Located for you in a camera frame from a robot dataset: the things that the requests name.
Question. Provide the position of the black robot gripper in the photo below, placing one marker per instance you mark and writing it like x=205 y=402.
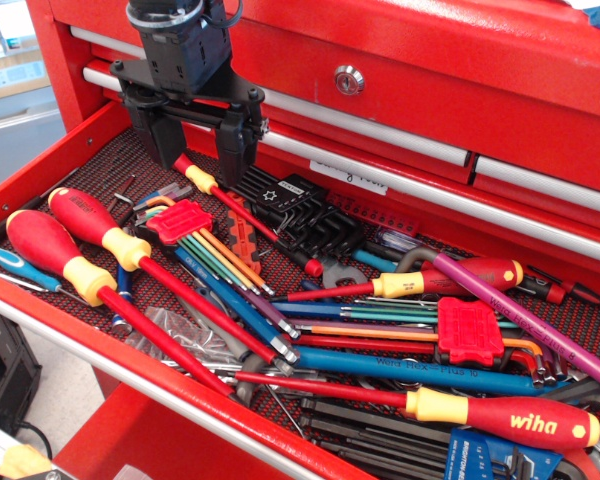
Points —
x=186 y=75

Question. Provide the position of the violet Allen key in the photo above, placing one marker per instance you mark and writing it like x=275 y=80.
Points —
x=537 y=328

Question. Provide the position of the colourful hex key set left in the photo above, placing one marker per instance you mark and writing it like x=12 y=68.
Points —
x=187 y=224

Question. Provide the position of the colourful hex key set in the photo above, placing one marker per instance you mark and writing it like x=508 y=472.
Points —
x=453 y=331
x=187 y=224

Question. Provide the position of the black torx key set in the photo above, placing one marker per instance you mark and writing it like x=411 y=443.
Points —
x=298 y=210

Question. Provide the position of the blue Allen key left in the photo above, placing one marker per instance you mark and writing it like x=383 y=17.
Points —
x=241 y=307

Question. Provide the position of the chest key lock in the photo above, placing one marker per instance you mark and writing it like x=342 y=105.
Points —
x=349 y=80

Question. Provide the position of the large blue Allen key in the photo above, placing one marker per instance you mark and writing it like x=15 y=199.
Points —
x=421 y=372

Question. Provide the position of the colourful hex key set right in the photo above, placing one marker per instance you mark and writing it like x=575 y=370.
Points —
x=453 y=331

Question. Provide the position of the blue hex key holder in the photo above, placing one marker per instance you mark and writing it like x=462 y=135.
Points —
x=474 y=456

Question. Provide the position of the small red yellow screwdriver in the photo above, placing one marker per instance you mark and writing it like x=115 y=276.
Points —
x=207 y=184

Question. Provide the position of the orange black folding tool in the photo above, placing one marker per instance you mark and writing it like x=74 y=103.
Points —
x=243 y=241

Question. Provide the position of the white drawer label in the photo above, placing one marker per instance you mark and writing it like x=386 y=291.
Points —
x=348 y=178

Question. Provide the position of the red bit holder strip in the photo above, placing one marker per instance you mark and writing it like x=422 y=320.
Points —
x=374 y=213

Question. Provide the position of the large red yellow screwdriver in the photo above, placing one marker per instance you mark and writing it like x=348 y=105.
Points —
x=46 y=244

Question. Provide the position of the red tool chest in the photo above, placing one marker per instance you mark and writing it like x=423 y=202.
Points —
x=483 y=120

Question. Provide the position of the black box on floor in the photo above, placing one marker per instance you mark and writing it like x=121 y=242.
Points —
x=19 y=376

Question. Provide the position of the red screwdriver right middle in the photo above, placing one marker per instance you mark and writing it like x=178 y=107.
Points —
x=502 y=274

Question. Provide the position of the black hex keys bottom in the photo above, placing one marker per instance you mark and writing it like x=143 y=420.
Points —
x=384 y=446

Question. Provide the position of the thin red black screwdriver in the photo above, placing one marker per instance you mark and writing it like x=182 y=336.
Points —
x=574 y=289

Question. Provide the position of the Wiha red yellow screwdriver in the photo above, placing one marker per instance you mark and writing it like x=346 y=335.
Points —
x=534 y=422

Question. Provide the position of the blue white handled screwdriver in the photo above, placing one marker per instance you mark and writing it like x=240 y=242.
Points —
x=43 y=282

